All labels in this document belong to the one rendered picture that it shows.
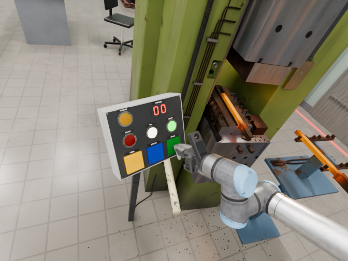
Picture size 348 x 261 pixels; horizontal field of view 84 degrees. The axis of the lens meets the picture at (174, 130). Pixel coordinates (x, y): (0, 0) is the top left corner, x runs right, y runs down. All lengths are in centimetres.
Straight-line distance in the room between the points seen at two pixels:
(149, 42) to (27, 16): 291
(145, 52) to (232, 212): 110
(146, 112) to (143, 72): 73
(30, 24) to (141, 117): 349
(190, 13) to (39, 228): 169
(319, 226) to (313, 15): 73
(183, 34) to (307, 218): 79
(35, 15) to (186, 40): 333
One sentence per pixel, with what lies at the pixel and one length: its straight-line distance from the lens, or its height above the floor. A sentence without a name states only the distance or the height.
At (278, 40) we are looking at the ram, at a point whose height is 146.
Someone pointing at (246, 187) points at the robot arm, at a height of 119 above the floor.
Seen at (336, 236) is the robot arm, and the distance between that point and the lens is 69.
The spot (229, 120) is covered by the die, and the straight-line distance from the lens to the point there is 117.
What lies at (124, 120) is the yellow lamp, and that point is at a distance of 72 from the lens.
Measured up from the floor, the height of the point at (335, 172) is 100.
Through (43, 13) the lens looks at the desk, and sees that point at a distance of 403.
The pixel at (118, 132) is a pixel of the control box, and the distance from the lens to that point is 73.
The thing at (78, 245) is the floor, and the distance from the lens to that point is 174.
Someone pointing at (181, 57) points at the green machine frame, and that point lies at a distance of 96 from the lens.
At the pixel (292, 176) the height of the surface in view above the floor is 73.
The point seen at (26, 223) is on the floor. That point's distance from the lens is 189.
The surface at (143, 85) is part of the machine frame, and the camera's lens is 152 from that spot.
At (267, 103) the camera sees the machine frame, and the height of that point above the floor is 106.
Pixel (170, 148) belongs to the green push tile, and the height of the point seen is 101.
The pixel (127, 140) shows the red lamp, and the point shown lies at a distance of 74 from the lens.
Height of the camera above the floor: 165
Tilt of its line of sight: 43 degrees down
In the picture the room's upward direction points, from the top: 16 degrees clockwise
